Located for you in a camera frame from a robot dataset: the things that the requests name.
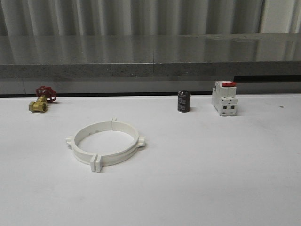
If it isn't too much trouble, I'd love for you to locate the brass valve red handwheel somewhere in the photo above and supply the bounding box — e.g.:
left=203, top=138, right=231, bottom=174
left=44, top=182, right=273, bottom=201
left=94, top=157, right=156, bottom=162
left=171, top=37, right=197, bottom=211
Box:
left=29, top=86, right=56, bottom=112

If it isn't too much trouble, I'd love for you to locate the black cylindrical capacitor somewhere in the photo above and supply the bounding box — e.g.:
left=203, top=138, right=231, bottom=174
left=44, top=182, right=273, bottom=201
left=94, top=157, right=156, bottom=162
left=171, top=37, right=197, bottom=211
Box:
left=177, top=90, right=190, bottom=113

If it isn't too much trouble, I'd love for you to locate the grey stone counter ledge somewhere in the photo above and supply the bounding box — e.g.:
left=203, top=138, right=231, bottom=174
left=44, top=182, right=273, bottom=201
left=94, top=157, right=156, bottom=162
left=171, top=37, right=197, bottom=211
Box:
left=0, top=34, right=301, bottom=81

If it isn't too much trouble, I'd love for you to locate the white circuit breaker red switch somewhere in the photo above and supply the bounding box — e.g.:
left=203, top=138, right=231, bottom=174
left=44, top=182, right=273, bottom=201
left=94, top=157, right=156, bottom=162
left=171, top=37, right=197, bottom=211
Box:
left=212, top=81, right=238, bottom=116

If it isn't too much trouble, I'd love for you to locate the white half pipe clamp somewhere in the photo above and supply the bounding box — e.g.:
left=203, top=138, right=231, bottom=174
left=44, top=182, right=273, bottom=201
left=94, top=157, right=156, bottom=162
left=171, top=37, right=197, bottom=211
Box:
left=95, top=118, right=145, bottom=173
left=66, top=117, right=119, bottom=173

